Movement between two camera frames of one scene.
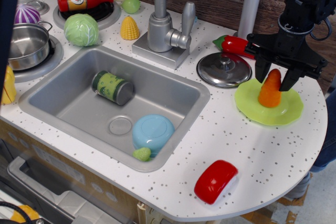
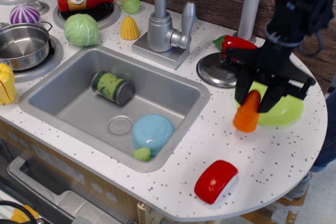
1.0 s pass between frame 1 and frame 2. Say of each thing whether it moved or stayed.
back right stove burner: stayed
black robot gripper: moved
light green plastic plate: stayed
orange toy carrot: moved
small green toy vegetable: stayed
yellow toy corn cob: stayed
